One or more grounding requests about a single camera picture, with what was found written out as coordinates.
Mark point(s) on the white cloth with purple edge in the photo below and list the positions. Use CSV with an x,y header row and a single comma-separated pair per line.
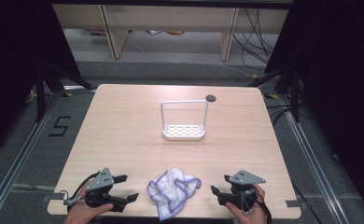
x,y
170,189

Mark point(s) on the grey tape strip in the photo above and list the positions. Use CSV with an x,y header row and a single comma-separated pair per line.
x,y
292,203
54,196

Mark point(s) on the person's right hand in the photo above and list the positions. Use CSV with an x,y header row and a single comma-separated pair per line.
x,y
253,214

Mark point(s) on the black tape floor mark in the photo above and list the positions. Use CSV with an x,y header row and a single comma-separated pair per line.
x,y
60,126

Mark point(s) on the person's left hand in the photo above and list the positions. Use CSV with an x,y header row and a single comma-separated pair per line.
x,y
82,213

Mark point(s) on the black metal stand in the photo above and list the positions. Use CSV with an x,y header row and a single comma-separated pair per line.
x,y
295,93
40,93

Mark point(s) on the metal floor rail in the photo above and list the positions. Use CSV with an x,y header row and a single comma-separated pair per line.
x,y
18,165
77,90
314,161

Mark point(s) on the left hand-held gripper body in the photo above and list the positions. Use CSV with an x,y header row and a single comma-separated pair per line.
x,y
100,182

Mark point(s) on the black curtain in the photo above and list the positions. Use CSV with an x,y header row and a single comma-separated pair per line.
x,y
12,62
342,77

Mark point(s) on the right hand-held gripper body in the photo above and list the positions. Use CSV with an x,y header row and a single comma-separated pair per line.
x,y
244,178

